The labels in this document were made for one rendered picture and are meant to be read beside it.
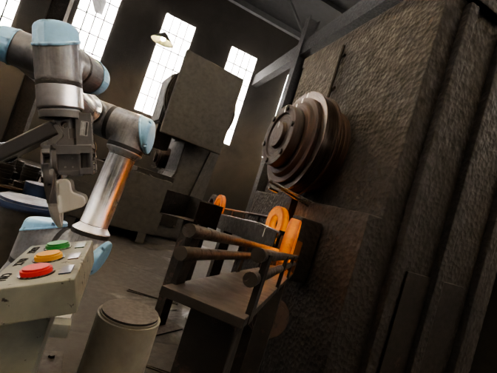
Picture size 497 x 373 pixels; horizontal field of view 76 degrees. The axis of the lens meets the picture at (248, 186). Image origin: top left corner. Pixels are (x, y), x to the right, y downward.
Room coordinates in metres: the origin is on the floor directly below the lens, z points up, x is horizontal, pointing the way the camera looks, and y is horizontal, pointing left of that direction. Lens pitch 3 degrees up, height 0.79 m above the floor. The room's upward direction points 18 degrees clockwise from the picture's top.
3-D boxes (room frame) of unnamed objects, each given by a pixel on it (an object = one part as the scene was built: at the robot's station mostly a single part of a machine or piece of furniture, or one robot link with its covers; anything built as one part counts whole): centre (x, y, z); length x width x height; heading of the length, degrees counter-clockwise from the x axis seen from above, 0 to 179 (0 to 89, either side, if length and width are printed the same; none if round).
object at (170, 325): (1.80, 0.27, 0.36); 0.26 x 0.20 x 0.72; 56
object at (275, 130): (1.40, -0.07, 1.11); 0.28 x 0.06 x 0.28; 21
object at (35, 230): (1.01, 0.57, 0.49); 0.13 x 0.12 x 0.14; 93
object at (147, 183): (3.75, 1.46, 0.39); 1.03 x 0.83 x 0.79; 115
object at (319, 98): (1.43, -0.16, 1.11); 0.47 x 0.06 x 0.47; 21
